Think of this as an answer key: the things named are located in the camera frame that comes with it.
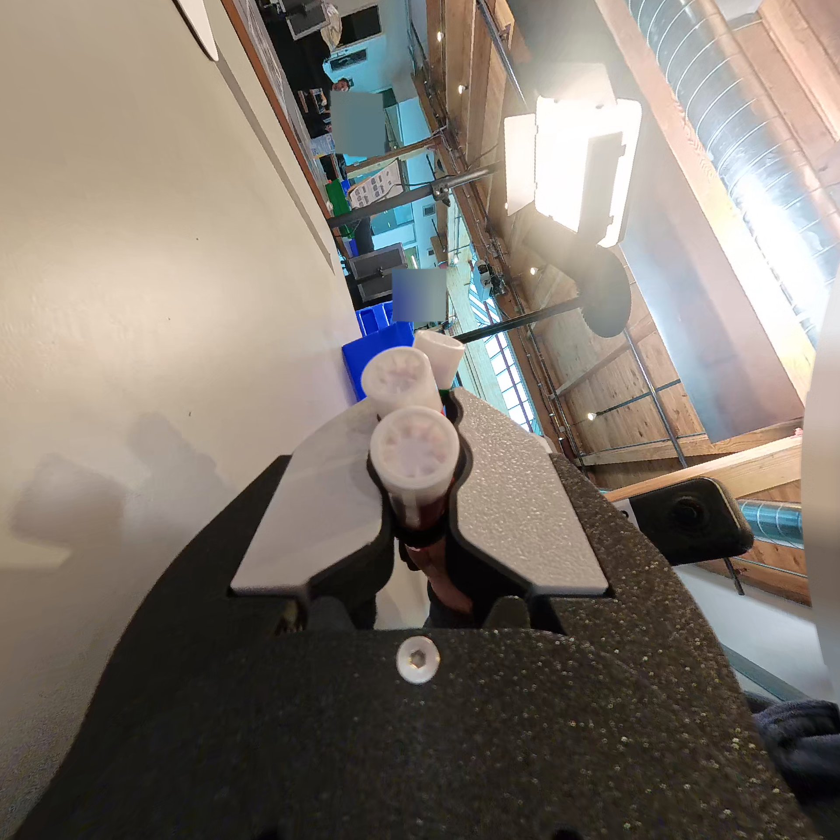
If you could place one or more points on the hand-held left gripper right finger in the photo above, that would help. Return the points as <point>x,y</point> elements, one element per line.
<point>525,519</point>

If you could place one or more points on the wooden post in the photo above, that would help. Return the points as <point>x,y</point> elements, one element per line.
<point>735,466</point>

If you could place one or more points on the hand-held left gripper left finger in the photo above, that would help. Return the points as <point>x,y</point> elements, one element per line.
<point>309,525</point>

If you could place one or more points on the green plastic bin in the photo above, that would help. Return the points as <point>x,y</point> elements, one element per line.
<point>337,197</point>

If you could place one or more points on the bright studio light panel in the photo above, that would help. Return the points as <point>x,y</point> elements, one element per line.
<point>578,164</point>

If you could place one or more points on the red marker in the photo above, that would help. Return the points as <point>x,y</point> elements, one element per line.
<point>394,381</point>
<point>414,453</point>

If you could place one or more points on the person's left hand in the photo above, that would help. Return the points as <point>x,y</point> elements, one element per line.
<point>440,578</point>

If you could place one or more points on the silver air duct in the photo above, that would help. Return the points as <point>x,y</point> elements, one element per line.
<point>735,118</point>

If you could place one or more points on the green marker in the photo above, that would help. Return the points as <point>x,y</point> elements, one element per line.
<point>444,352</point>

